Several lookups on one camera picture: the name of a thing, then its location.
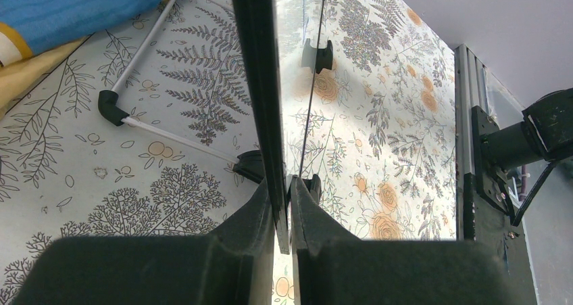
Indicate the black framed whiteboard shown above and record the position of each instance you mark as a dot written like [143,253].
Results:
[259,92]

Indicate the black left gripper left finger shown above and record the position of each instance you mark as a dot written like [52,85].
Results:
[232,264]

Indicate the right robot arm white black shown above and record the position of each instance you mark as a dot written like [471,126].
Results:
[544,134]

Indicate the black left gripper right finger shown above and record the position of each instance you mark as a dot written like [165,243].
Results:
[333,266]

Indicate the blue pikachu cloth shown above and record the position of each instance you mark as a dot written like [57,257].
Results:
[36,35]

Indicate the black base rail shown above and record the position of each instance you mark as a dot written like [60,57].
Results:
[489,210]

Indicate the floral tablecloth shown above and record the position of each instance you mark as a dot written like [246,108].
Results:
[132,138]

